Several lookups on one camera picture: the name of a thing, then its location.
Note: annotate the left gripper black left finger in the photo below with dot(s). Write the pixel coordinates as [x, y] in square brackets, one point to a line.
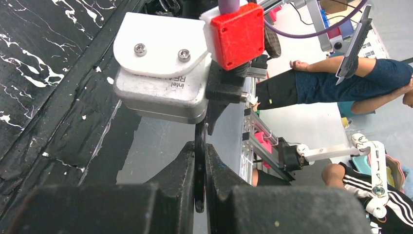
[163, 205]

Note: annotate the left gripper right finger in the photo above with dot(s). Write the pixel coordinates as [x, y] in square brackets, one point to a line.
[235, 207]

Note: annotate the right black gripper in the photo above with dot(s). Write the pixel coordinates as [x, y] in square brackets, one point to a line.
[226, 87]

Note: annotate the small scissors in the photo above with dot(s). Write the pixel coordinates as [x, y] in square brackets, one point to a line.
[200, 165]

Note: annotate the person in blue shirt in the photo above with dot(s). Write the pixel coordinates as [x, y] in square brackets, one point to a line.
[375, 83]

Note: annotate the person in striped shorts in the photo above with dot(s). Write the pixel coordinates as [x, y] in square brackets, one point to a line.
[399, 216]

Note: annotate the aluminium frame rail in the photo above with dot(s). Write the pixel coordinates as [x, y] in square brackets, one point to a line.
[260, 147]

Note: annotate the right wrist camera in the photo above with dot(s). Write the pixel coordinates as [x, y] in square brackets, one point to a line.
[164, 66]

